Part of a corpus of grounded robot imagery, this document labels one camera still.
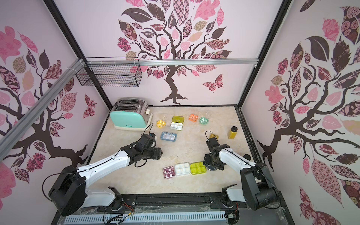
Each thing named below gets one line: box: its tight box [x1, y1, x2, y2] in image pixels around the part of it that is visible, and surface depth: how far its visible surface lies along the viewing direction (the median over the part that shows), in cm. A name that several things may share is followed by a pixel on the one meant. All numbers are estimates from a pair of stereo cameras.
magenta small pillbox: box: [162, 165, 176, 180], surface depth 85 cm
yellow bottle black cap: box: [228, 125, 238, 140], surface depth 97 cm
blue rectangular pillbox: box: [160, 131, 178, 143], surface depth 102 cm
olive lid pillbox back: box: [169, 115, 185, 131], surface depth 112 cm
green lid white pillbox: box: [190, 161, 207, 175], surface depth 87 cm
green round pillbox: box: [199, 116, 209, 125], surface depth 112 cm
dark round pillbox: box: [206, 164, 218, 172], surface depth 85 cm
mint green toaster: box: [109, 97, 153, 131], surface depth 100 cm
